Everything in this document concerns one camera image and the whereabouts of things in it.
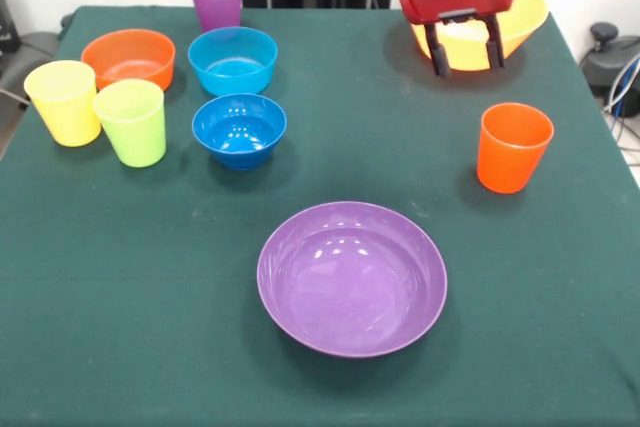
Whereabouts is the large yellow plastic bowl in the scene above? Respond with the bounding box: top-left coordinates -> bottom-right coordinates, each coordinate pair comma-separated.
410,0 -> 550,73

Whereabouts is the red plastic cup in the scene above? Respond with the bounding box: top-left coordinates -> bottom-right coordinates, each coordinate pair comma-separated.
476,102 -> 556,195

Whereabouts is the dark blue plastic bowl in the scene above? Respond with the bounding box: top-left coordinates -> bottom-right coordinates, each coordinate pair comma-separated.
191,92 -> 288,172

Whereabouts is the purple plastic bowl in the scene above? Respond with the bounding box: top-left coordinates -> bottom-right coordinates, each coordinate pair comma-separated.
256,201 -> 449,359

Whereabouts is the light blue plastic bowl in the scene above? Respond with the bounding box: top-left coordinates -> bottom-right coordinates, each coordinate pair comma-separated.
187,26 -> 279,98

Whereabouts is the purple plastic cup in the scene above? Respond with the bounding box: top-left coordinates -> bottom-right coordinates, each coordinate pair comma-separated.
187,0 -> 244,34

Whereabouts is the orange-red plastic bowl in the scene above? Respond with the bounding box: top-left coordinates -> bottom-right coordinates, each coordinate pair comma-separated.
80,28 -> 177,93

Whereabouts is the green plastic cup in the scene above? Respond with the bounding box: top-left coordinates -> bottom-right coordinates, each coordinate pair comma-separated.
91,78 -> 167,168

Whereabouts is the yellow plastic cup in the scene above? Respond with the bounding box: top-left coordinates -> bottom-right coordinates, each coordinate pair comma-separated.
23,60 -> 103,148

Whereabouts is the dark green tablecloth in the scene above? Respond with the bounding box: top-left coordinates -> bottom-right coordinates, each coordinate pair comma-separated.
0,5 -> 640,427

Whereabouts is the tangle of floor cables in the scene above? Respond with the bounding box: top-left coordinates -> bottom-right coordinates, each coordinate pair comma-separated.
602,56 -> 640,168

